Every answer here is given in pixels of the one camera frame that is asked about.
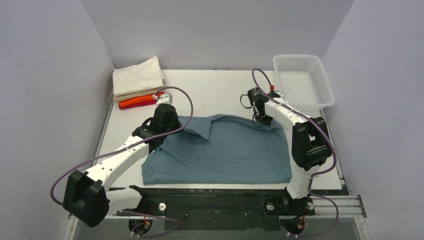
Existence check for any teal blue t-shirt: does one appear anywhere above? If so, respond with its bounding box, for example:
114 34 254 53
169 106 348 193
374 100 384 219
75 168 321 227
141 114 292 185

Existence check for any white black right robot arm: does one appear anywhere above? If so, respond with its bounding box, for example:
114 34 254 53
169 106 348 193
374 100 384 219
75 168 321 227
247 87 333 216

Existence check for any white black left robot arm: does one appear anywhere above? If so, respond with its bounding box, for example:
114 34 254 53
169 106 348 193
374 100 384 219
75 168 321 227
62 103 182 228

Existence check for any folded red t-shirt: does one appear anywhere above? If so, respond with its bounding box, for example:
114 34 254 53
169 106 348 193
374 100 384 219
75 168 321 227
119 100 156 110

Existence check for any folded orange t-shirt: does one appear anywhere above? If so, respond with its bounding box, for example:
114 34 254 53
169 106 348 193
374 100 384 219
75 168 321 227
118 91 164 107

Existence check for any folded cream t-shirt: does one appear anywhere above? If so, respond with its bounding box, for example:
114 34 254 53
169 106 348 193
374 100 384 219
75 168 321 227
112 56 165 97

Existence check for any folded beige t-shirt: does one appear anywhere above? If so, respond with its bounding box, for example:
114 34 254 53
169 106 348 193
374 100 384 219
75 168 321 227
112 87 161 103

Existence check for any white perforated plastic basket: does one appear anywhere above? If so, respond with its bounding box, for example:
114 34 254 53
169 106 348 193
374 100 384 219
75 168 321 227
273 54 336 112

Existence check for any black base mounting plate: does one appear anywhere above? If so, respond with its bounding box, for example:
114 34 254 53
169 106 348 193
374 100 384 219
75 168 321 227
116 188 340 237

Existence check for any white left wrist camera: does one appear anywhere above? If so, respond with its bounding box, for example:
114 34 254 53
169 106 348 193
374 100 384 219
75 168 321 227
156 92 173 106

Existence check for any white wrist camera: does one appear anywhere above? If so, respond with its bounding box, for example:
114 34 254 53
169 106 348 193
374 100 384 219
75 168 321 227
270 90 285 98
156 92 173 106

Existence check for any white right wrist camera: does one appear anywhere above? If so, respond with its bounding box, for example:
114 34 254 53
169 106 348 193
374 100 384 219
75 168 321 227
270 90 285 98

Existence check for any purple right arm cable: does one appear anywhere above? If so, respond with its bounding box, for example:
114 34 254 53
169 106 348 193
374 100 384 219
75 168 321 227
251 68 339 239

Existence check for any aluminium extrusion rail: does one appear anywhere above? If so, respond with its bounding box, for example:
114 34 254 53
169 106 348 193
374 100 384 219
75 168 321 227
311 195 367 219

